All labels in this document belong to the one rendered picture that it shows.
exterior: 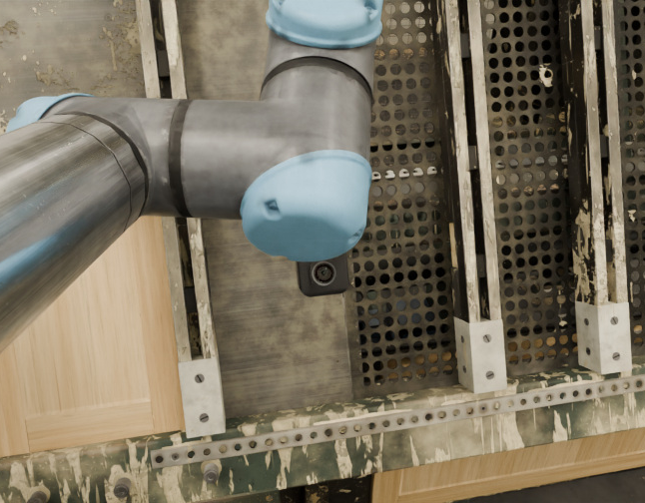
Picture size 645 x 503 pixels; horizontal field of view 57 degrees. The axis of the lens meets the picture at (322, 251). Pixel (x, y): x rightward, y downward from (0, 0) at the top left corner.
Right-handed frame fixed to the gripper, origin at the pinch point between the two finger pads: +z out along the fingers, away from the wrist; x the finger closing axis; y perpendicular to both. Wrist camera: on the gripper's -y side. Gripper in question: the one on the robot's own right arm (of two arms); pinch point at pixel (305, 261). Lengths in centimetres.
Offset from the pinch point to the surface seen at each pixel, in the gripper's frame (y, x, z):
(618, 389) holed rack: -11, -59, 44
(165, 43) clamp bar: 45.0, 16.0, 9.0
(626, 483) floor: -23, -108, 136
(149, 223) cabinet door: 22.1, 21.6, 25.1
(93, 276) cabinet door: 15.3, 31.3, 29.4
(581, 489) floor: -23, -93, 136
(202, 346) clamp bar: 2.2, 14.7, 31.5
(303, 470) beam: -16.6, 0.2, 46.3
